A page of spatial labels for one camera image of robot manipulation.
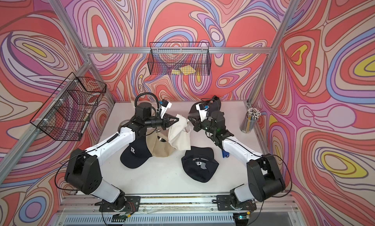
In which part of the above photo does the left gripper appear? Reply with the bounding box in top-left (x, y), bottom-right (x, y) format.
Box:
top-left (143, 114), bottom-right (179, 131)

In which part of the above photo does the blue tool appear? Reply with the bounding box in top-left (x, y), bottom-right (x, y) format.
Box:
top-left (222, 150), bottom-right (229, 158)

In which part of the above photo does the cup of pencils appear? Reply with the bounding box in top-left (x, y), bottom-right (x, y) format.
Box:
top-left (240, 108), bottom-right (261, 133)

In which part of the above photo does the black cap upside down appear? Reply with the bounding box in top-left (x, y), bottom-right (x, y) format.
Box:
top-left (181, 146), bottom-right (219, 183)

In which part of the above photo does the light beige baseball cap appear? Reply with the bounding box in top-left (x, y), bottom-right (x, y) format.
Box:
top-left (168, 114), bottom-right (191, 151)

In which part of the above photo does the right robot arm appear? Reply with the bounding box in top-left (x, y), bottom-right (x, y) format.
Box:
top-left (188, 111), bottom-right (286, 210)

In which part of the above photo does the black wire basket left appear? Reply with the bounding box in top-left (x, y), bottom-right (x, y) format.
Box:
top-left (30, 73), bottom-right (106, 141)

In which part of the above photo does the black wire basket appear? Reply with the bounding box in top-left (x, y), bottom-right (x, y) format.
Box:
top-left (30, 73), bottom-right (106, 141)
top-left (147, 41), bottom-right (212, 76)

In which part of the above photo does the black wire basket back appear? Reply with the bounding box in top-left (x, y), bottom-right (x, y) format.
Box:
top-left (147, 41), bottom-right (212, 76)

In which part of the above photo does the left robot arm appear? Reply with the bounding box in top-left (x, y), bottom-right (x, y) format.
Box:
top-left (64, 99), bottom-right (179, 213)

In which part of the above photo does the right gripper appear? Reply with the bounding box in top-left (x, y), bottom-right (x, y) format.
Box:
top-left (188, 115), bottom-right (217, 134)

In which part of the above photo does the dark grey baseball cap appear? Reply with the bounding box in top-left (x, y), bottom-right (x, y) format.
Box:
top-left (188, 95), bottom-right (222, 116)

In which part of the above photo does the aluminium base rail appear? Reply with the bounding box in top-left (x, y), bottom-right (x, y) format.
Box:
top-left (50, 192), bottom-right (306, 226)

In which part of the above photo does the black cap with white logo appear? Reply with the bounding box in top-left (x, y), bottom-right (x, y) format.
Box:
top-left (120, 136), bottom-right (152, 169)

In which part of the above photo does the tan khaki baseball cap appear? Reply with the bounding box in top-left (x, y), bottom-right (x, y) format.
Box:
top-left (146, 132), bottom-right (176, 158)

